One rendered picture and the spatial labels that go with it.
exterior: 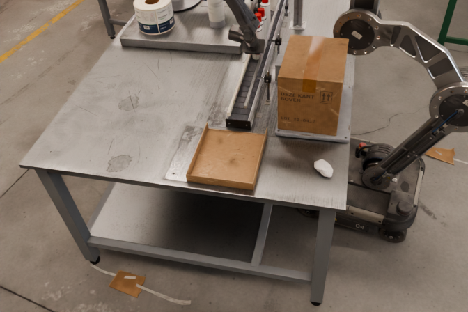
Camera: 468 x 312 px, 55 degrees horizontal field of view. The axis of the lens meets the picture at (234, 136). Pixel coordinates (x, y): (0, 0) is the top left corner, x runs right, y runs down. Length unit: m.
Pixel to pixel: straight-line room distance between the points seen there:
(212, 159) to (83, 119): 0.66
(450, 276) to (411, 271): 0.18
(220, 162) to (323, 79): 0.51
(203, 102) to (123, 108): 0.37
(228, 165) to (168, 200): 0.79
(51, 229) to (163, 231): 0.78
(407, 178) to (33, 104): 2.76
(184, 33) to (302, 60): 0.90
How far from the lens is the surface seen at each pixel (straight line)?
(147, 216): 2.43
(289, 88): 1.71
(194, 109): 2.02
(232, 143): 1.83
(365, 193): 2.45
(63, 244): 2.77
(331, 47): 1.85
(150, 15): 2.45
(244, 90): 2.01
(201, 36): 2.42
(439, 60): 1.94
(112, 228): 2.44
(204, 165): 1.76
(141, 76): 2.29
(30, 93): 3.96
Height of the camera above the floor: 2.12
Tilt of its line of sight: 44 degrees down
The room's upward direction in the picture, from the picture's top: 5 degrees counter-clockwise
